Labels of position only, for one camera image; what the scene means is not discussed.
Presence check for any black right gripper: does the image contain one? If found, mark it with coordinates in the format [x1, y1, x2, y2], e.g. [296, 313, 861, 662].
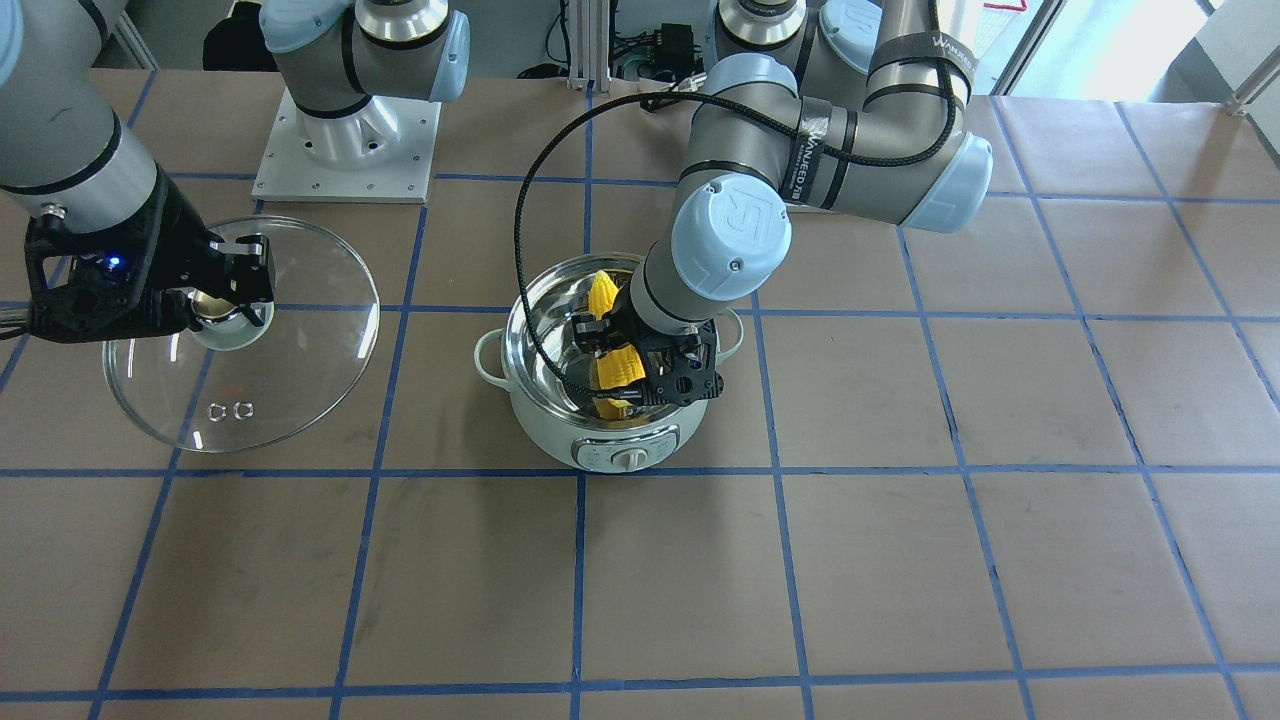
[145, 176, 275, 322]

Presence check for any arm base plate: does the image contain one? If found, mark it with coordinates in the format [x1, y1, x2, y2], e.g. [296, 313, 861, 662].
[251, 94, 442, 204]

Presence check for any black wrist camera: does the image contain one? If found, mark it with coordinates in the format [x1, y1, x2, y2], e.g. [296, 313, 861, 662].
[636, 327, 723, 407]
[23, 202, 193, 345]

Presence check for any yellow corn cob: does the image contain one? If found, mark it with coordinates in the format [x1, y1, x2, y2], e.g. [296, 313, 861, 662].
[588, 270, 646, 421]

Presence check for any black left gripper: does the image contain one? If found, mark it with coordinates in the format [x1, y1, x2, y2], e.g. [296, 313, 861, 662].
[572, 300, 723, 407]

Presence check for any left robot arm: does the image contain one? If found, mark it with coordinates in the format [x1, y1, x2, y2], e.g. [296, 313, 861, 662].
[573, 1, 993, 406]

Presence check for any aluminium frame post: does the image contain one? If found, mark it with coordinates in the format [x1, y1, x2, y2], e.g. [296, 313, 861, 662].
[564, 0, 612, 94]

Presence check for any glass pot lid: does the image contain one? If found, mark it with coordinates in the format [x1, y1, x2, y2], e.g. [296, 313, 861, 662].
[102, 217, 380, 454]

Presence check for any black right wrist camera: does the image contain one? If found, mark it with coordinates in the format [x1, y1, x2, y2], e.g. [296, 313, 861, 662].
[23, 202, 193, 345]

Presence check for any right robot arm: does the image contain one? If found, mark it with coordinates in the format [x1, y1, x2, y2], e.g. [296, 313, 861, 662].
[3, 1, 470, 343]

